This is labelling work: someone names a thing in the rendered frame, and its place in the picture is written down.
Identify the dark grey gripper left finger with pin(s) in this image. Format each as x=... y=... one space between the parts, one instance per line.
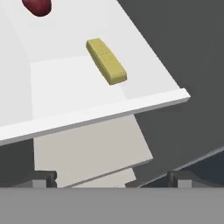
x=43 y=178

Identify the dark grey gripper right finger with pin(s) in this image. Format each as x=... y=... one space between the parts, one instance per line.
x=180 y=178

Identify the pale beige fridge drawer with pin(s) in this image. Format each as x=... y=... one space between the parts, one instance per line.
x=93 y=151

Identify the white fridge shelf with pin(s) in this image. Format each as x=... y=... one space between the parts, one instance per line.
x=87 y=81

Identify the yellow butter stick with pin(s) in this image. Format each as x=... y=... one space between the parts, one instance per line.
x=106 y=60

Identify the dark red round food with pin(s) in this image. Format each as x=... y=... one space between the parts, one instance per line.
x=38 y=7

